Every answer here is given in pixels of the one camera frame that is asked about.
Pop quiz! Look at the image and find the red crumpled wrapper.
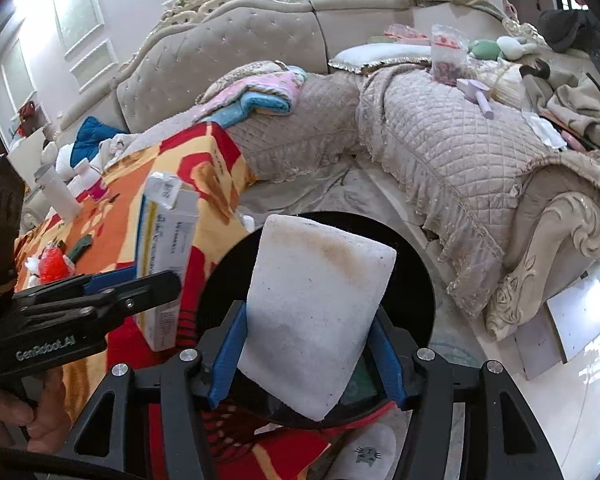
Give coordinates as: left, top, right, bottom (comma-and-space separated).
26, 244, 77, 282

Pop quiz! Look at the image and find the white pillow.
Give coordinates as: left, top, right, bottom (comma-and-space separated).
328, 42, 434, 74

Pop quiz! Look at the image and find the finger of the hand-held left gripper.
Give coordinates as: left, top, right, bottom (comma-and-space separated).
12, 266, 142, 312
25, 270, 183, 334

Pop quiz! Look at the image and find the pink and blue towel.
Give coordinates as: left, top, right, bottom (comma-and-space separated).
192, 61, 309, 129

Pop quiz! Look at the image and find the tall white plastic bottle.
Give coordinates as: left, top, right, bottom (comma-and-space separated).
34, 164, 81, 222

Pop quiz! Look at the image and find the straw broom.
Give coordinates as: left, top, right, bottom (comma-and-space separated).
480, 60, 527, 109

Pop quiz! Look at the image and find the black round trash bin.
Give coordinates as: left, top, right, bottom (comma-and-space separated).
200, 210, 437, 431

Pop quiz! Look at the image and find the beige blanket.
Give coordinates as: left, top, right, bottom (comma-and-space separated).
521, 55, 600, 157

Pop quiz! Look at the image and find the green plush toy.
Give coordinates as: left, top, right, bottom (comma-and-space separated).
467, 35, 539, 62

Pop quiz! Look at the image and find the person's left hand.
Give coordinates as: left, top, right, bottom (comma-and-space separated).
0, 369, 72, 455

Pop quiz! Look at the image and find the red decoration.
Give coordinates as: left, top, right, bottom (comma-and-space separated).
16, 101, 39, 137

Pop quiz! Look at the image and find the white foam block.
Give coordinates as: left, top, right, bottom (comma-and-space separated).
237, 214, 397, 422

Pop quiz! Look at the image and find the white tissue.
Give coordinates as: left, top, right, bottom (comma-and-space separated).
521, 110, 569, 152

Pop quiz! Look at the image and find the black cable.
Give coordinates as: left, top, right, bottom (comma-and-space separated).
0, 435, 141, 480

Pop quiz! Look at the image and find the small white bottle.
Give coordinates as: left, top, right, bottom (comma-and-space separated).
69, 159, 102, 197

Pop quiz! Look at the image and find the white cat-face slipper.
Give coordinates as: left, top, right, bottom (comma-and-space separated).
324, 420, 399, 480

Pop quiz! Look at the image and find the grey board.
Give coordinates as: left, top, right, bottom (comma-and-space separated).
514, 305, 567, 382

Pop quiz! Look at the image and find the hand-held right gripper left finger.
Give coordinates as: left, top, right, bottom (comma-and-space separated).
55, 300, 251, 480

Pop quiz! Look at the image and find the dark jacket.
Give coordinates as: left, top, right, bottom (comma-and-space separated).
536, 7, 600, 80

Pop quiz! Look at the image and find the white medicine box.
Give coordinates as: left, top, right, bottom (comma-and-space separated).
135, 171, 201, 353

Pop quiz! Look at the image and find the flat clear plastic bag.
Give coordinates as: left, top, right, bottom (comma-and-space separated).
384, 23, 431, 44

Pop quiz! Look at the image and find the orange red printed blanket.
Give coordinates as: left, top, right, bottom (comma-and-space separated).
12, 121, 331, 480

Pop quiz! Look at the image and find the beige quilted sofa cover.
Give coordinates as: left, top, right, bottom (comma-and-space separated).
225, 74, 363, 182
357, 66, 600, 318

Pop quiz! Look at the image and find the blue cloth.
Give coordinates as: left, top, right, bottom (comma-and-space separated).
71, 116, 129, 168

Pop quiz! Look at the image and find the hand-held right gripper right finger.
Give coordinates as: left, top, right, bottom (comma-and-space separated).
367, 311, 565, 480

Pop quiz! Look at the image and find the white board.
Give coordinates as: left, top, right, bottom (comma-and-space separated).
546, 275, 600, 364

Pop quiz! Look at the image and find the clear plastic snack jar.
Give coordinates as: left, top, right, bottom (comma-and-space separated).
430, 24, 469, 84

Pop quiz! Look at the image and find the beige tufted sofa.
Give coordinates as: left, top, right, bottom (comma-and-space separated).
22, 0, 600, 341

